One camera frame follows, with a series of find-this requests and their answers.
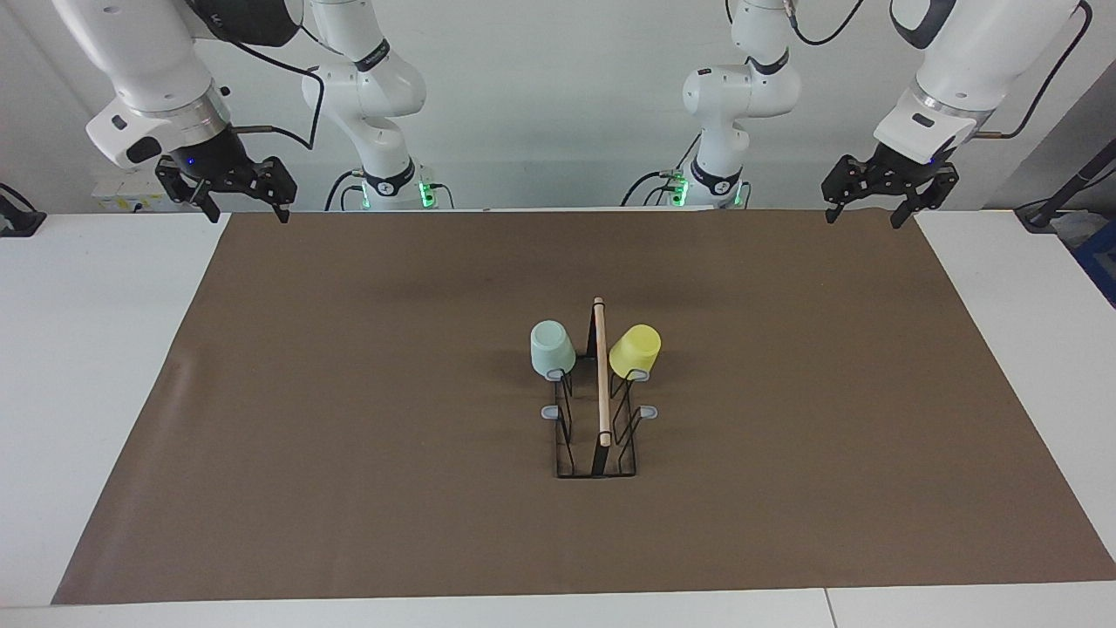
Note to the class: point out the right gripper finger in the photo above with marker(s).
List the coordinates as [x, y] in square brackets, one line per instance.
[183, 187]
[279, 183]

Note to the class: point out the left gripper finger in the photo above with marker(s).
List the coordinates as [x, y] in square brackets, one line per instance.
[846, 185]
[928, 196]

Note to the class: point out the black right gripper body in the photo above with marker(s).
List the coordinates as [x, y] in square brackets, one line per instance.
[214, 161]

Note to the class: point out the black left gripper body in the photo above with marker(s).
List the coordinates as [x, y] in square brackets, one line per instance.
[902, 170]

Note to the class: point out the yellow cup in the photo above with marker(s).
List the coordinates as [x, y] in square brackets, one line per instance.
[635, 351]

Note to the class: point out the pale green cup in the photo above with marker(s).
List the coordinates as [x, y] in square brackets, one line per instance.
[552, 351]

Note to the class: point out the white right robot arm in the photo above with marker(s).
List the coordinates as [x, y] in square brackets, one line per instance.
[139, 52]

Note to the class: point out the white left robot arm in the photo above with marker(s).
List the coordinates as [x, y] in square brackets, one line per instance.
[976, 52]

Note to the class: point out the white power strip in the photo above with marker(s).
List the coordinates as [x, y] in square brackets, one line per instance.
[122, 194]

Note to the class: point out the black stand pole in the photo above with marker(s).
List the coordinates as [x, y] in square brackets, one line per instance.
[1068, 187]

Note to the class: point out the black table clamp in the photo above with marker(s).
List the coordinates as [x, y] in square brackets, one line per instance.
[17, 222]

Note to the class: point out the blue box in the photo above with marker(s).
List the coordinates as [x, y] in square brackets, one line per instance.
[1100, 262]

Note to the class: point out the brown table mat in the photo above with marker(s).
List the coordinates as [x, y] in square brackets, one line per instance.
[349, 506]

